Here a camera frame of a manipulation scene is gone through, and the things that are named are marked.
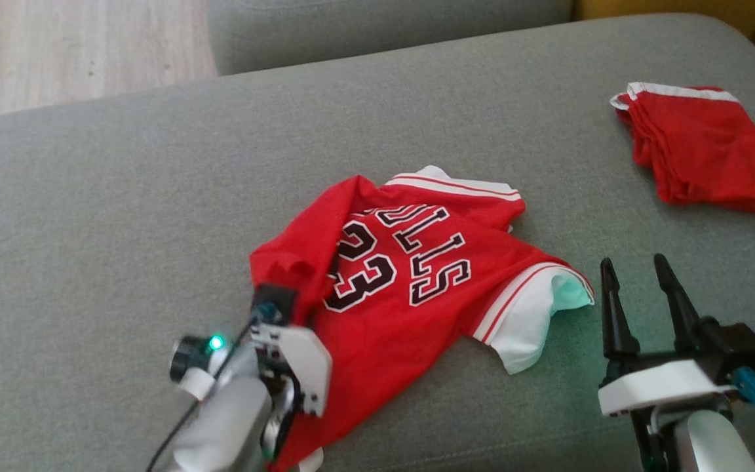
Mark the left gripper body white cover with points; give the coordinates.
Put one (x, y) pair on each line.
(305, 367)

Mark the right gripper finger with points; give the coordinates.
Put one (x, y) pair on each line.
(682, 321)
(617, 328)

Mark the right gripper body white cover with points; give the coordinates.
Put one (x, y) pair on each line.
(666, 383)

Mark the red basketball jersey white sleeves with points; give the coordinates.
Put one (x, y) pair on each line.
(410, 328)

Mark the red shorts white band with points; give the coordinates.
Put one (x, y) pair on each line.
(705, 157)

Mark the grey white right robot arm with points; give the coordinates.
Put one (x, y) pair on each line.
(705, 446)

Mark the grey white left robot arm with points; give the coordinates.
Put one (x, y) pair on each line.
(227, 419)

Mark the grey and yellow sofa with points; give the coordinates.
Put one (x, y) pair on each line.
(122, 229)

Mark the yellow sofa backrest cushion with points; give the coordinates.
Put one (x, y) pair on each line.
(679, 10)

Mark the grey sofa seat cushion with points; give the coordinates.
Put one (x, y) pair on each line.
(384, 33)

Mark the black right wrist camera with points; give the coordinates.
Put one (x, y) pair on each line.
(735, 344)

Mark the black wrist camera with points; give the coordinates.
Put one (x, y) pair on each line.
(286, 294)
(735, 344)

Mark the blue left camera connector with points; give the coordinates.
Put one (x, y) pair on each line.
(269, 312)

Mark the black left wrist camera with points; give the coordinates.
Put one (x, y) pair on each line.
(286, 294)

